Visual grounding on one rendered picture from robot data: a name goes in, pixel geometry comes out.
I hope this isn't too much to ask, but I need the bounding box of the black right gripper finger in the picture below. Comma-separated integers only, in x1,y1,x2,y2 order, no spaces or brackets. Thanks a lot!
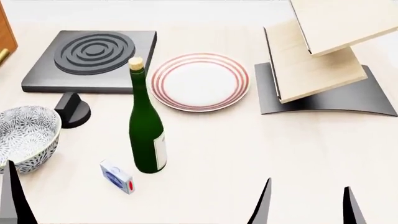
343,185,368,224
246,177,272,224

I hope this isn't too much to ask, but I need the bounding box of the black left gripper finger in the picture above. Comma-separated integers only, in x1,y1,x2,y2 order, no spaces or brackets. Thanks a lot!
0,160,39,224

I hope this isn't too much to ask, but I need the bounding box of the black white patterned bowl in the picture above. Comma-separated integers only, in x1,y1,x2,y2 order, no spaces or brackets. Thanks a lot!
0,105,62,175

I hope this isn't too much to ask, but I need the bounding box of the white plate with red rings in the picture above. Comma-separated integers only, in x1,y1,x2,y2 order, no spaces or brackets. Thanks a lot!
150,52,251,113

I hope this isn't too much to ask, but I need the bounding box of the small blue white box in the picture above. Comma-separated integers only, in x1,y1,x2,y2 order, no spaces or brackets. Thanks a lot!
99,159,134,195

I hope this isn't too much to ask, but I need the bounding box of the black stove knob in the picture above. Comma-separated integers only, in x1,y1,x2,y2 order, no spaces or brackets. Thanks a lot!
53,91,92,129

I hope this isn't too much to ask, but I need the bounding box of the green wine bottle with cork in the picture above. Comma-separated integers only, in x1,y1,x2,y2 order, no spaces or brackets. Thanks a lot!
127,57,168,174

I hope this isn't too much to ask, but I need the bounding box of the wooden wine rack black base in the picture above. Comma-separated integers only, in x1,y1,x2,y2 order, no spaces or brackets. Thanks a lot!
254,0,398,117

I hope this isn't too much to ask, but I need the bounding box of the black flat stove burner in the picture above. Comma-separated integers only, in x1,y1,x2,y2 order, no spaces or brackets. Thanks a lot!
21,29,158,95

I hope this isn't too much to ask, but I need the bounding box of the brass cabinet handle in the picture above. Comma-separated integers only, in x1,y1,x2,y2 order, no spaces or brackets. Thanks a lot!
0,48,11,65

